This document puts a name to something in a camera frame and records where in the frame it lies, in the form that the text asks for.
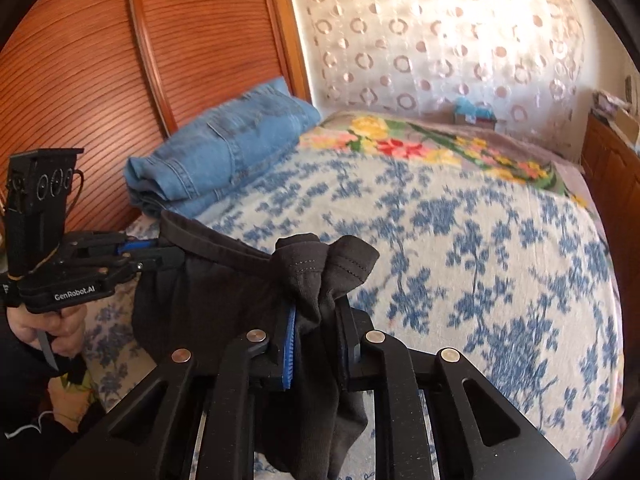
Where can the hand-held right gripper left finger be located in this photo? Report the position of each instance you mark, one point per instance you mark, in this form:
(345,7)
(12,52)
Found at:
(289,345)

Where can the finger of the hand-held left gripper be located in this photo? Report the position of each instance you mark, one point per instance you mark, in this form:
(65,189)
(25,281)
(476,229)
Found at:
(155,261)
(135,246)

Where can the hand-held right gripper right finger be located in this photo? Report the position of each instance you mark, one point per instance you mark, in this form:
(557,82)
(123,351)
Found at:
(360,335)

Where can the black pants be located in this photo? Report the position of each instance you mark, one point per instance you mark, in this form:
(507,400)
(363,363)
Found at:
(200,300)

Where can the person's left hand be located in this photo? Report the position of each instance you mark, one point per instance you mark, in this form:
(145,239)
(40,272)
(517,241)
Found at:
(65,330)

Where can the blue floral bed sheet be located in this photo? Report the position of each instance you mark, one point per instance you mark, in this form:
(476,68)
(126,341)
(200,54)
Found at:
(450,240)

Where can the folded blue jeans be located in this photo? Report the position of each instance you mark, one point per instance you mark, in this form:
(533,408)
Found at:
(225,150)

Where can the wooden slatted wardrobe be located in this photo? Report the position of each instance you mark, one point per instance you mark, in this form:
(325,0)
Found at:
(100,60)

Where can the colourful flower blanket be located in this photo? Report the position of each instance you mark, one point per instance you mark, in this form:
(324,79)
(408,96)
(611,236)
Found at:
(400,145)

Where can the cardboard box with blue cloth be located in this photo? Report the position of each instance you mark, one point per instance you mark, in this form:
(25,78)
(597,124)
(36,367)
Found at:
(475,116)

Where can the wooden side cabinet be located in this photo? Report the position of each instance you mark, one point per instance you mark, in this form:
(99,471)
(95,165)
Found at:
(610,160)

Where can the circle-patterned sheer curtain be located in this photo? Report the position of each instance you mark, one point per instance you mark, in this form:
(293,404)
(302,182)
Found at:
(425,35)

